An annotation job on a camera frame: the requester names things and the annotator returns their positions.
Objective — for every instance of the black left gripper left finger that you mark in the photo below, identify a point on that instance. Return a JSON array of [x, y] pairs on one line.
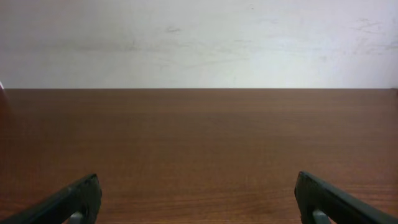
[[81, 198]]

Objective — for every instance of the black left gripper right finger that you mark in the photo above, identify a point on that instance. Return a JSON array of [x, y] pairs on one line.
[[321, 202]]

